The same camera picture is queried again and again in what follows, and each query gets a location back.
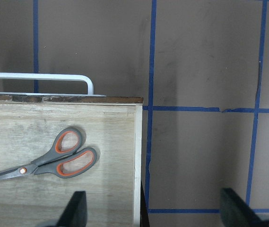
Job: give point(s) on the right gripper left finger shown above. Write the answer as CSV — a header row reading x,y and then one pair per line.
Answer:
x,y
74,215

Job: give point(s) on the grey orange scissors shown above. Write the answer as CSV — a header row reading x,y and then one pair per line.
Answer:
x,y
56,159

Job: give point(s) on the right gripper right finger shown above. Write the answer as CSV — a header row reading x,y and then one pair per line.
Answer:
x,y
234,212

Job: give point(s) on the dark wooden drawer cabinet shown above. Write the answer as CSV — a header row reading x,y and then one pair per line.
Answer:
x,y
29,124

